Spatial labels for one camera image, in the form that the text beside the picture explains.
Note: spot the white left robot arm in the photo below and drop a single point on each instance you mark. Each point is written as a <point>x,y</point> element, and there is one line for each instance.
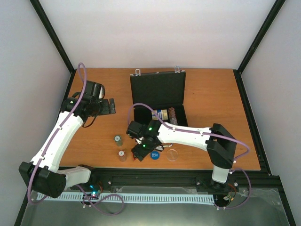
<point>42,173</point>

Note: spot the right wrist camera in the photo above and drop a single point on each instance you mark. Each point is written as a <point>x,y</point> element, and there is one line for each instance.
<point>136,130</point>

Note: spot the light blue cable duct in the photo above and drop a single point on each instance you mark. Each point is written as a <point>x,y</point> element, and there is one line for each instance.
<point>204,199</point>

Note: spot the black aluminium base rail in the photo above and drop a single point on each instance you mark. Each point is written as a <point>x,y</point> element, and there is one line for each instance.
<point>108,178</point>

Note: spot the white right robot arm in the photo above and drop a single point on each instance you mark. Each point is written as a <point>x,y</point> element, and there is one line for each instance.
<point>216,141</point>

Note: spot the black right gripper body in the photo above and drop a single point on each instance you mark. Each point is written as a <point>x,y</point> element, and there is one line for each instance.
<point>146,149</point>

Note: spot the dark brown patterned card deck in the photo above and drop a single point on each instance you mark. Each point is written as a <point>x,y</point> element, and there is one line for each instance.
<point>172,114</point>

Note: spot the blue small blind button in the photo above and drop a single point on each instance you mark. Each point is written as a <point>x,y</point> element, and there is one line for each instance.
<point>155,155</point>

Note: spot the clear round dealer button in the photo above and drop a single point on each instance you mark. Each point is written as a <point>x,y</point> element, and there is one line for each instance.
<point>172,155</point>

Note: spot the black frame post left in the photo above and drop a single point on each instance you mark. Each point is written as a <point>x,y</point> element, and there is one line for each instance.
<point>52,34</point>

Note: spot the blue poker chip stack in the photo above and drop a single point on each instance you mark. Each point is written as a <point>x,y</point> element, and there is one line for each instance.
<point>173,121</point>

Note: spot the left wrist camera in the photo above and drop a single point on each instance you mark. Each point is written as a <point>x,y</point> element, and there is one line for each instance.
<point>95,89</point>

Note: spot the black poker set case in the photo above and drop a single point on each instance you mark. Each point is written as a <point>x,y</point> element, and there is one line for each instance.
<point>161,90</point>

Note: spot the red poker chip stack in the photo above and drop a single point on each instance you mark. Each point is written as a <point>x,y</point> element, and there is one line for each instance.
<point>122,155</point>

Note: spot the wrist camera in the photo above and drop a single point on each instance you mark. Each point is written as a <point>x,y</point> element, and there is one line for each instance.
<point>95,89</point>
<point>136,130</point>

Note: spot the black frame post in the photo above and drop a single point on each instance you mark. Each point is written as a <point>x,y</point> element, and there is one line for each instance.
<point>275,9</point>
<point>52,34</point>

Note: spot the green poker chip stack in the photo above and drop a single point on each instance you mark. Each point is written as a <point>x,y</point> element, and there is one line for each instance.
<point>118,140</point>

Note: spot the blue gold card deck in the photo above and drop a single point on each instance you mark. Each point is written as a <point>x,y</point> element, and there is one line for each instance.
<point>162,114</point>

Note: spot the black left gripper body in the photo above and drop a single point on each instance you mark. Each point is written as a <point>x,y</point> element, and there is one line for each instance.
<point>101,110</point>

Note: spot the black frame post right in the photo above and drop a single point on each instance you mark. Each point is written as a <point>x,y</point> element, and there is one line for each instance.
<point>275,9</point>

